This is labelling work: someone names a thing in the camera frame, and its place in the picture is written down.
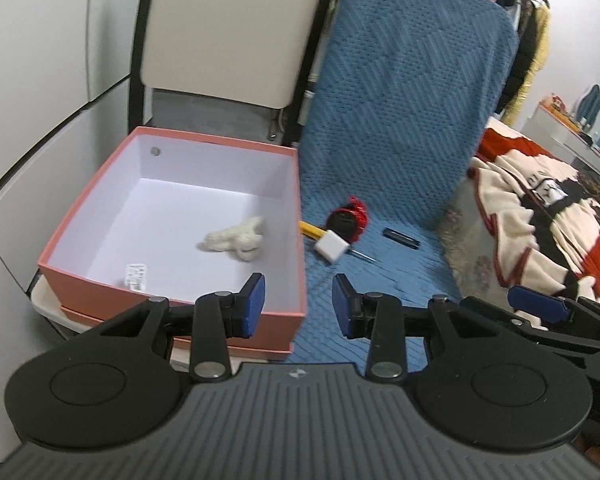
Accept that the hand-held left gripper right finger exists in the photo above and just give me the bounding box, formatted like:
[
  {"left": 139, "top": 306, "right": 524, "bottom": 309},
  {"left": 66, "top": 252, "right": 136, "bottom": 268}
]
[{"left": 331, "top": 273, "right": 511, "bottom": 382}]

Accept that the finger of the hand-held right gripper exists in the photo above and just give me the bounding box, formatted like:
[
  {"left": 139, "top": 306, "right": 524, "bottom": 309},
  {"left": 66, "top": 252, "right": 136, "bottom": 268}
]
[
  {"left": 460, "top": 296, "right": 600, "bottom": 355},
  {"left": 507, "top": 284, "right": 600, "bottom": 328}
]

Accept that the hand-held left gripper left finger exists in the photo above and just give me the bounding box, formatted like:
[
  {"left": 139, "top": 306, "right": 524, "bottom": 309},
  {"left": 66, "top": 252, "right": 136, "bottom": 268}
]
[{"left": 82, "top": 272, "right": 267, "bottom": 383}]

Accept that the white charger plug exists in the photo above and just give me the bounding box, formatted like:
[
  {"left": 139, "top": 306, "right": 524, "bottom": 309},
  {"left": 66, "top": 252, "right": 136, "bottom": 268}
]
[{"left": 314, "top": 230, "right": 351, "bottom": 263}]

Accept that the yellow screwdriver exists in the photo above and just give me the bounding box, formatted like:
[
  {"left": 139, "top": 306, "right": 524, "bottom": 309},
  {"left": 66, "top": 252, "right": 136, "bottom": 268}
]
[{"left": 299, "top": 220, "right": 378, "bottom": 263}]

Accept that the red and black toy figure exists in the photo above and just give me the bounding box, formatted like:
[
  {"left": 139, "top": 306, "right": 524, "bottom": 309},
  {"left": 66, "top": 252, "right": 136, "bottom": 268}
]
[{"left": 328, "top": 195, "right": 370, "bottom": 242}]

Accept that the black stick-shaped device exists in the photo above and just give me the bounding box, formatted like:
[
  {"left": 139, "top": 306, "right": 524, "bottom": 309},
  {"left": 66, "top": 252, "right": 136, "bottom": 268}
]
[{"left": 383, "top": 228, "right": 422, "bottom": 250}]

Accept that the pink cardboard box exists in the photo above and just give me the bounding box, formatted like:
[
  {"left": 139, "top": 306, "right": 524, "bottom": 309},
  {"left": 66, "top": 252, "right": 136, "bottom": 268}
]
[{"left": 37, "top": 126, "right": 308, "bottom": 348}]

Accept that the white plush toy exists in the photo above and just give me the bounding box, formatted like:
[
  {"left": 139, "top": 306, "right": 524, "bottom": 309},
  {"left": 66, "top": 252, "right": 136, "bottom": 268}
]
[{"left": 196, "top": 216, "right": 267, "bottom": 262}]

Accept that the red cream black printed blanket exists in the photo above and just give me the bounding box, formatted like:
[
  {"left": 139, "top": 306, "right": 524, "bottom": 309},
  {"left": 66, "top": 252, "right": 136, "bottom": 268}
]
[{"left": 467, "top": 117, "right": 600, "bottom": 311}]

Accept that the floral bedsheet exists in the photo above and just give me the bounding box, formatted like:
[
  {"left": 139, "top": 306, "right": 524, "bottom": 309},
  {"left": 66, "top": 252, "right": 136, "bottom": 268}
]
[{"left": 436, "top": 195, "right": 511, "bottom": 301}]

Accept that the small white printed label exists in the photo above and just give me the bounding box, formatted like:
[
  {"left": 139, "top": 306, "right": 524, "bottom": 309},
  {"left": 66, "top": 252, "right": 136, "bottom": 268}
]
[{"left": 124, "top": 262, "right": 149, "bottom": 291}]

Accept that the blue textured chair cover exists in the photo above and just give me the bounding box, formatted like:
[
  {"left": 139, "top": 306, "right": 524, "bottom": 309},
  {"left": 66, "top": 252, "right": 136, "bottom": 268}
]
[{"left": 280, "top": 0, "right": 521, "bottom": 366}]

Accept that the teal garment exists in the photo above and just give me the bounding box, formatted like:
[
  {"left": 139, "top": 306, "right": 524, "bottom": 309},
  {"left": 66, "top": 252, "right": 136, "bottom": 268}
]
[{"left": 575, "top": 84, "right": 600, "bottom": 126}]

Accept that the row of hanging clothes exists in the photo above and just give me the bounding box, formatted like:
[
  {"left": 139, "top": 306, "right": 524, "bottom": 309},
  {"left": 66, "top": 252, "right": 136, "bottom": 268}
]
[{"left": 425, "top": 0, "right": 553, "bottom": 126}]

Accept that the beige folding chair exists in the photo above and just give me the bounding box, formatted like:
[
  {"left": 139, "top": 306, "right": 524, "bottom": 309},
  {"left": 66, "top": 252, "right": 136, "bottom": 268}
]
[{"left": 125, "top": 0, "right": 351, "bottom": 148}]

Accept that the white wardrobe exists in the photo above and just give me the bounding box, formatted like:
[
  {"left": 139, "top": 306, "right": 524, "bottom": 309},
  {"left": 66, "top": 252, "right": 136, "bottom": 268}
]
[{"left": 0, "top": 0, "right": 151, "bottom": 466}]

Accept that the white power cable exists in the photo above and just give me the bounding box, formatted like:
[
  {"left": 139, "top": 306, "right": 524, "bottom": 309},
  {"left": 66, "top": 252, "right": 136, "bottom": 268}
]
[{"left": 265, "top": 110, "right": 291, "bottom": 143}]

